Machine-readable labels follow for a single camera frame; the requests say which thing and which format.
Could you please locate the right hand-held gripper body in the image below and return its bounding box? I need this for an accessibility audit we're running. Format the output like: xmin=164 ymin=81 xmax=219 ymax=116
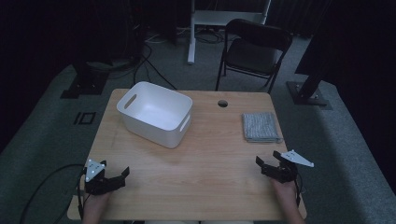
xmin=261 ymin=149 xmax=315 ymax=184

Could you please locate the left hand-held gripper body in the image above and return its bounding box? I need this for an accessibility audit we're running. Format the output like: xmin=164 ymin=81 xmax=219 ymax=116
xmin=83 ymin=159 xmax=127 ymax=196

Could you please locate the grey knitted cloth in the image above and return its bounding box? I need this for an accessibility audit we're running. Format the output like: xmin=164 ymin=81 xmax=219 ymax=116
xmin=241 ymin=111 xmax=285 ymax=145

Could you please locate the white plastic bin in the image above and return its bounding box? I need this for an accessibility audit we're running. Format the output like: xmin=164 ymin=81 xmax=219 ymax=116
xmin=116 ymin=80 xmax=194 ymax=149

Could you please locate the person's left hand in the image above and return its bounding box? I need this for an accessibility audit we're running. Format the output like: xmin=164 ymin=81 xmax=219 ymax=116
xmin=81 ymin=189 xmax=112 ymax=220

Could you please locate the person's right hand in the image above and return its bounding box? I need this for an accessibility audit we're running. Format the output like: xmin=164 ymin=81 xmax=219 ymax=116
xmin=270 ymin=178 xmax=301 ymax=210

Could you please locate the black slanted stand with base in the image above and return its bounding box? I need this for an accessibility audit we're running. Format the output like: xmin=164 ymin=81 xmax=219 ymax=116
xmin=286 ymin=36 xmax=333 ymax=111

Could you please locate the black stand with square base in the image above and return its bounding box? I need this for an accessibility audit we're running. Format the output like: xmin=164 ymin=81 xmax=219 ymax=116
xmin=59 ymin=60 xmax=110 ymax=100

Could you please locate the black folding chair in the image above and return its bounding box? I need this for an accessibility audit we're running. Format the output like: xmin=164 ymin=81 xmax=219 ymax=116
xmin=215 ymin=18 xmax=294 ymax=95

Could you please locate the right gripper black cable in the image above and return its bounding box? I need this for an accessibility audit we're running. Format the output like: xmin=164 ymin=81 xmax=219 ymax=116
xmin=293 ymin=173 xmax=303 ymax=208

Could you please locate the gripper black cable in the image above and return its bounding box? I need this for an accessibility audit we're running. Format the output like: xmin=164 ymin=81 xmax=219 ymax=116
xmin=19 ymin=163 xmax=88 ymax=224
xmin=293 ymin=173 xmax=303 ymax=208

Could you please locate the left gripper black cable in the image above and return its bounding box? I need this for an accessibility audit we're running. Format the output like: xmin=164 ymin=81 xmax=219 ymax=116
xmin=19 ymin=163 xmax=88 ymax=224

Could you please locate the black floor cable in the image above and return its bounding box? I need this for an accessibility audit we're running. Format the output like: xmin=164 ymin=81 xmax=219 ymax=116
xmin=132 ymin=43 xmax=179 ymax=91

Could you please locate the white metal desk frame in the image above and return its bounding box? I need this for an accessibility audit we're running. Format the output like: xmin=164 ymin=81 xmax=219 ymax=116
xmin=187 ymin=0 xmax=273 ymax=65

